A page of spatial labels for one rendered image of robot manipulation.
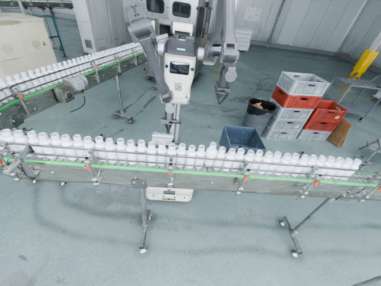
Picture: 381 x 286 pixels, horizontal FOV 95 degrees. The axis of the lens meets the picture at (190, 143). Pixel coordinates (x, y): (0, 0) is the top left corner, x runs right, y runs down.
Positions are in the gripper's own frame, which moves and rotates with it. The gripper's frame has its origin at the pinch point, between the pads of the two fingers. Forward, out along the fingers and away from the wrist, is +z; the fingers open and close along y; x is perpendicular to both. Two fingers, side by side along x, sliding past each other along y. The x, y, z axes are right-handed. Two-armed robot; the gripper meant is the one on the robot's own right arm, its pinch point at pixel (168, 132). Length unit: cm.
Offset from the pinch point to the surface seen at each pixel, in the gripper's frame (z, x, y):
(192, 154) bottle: 6.5, -18.9, 16.0
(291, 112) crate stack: -3, 165, 191
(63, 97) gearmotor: -5, 73, -110
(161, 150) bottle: 6.0, -18.2, -2.1
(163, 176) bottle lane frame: 24.8, -15.2, -0.7
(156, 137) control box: 3.1, -3.7, -7.0
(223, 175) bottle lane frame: 20.6, -16.9, 37.7
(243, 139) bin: 16, 51, 74
